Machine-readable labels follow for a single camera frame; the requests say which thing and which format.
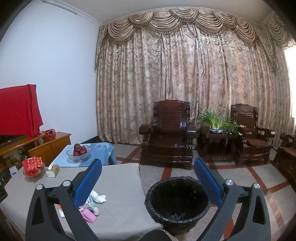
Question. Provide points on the floral beige curtain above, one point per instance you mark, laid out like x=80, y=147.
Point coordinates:
x=185, y=76

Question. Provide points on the tissue box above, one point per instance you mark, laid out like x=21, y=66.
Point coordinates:
x=53, y=171

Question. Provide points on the white tissue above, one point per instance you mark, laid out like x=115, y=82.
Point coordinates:
x=97, y=198

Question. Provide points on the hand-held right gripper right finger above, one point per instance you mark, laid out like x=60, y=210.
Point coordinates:
x=209, y=183

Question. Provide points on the red packets in glass dish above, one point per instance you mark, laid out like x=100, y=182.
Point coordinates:
x=32, y=167

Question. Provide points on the pink paper wrapper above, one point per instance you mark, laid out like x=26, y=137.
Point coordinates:
x=87, y=214

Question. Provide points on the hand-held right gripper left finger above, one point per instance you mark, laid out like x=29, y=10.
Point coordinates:
x=87, y=183

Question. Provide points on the grey table cover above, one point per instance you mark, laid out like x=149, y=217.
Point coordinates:
x=120, y=185

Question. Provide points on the red cloth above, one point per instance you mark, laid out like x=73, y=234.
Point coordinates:
x=18, y=111

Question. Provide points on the red apples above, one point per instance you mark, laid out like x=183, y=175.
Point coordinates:
x=79, y=149

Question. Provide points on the dark wooden chair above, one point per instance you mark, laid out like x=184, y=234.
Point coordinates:
x=286, y=155

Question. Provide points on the black trash bin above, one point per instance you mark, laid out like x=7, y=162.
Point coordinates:
x=177, y=204

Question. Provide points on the glass fruit bowl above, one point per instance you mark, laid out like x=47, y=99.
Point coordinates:
x=78, y=154

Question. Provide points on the light blue tablecloth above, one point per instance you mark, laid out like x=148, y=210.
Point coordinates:
x=101, y=150

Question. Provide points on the red basket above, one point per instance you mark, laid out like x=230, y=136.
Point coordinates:
x=49, y=134

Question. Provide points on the dark wooden armchair with cushion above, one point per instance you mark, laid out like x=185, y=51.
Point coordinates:
x=251, y=136

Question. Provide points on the dark wooden side table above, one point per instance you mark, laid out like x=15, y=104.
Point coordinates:
x=217, y=146

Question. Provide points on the potted green orchid plant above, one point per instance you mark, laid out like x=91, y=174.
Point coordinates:
x=217, y=120

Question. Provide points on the wooden cabinet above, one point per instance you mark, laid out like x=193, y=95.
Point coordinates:
x=49, y=146

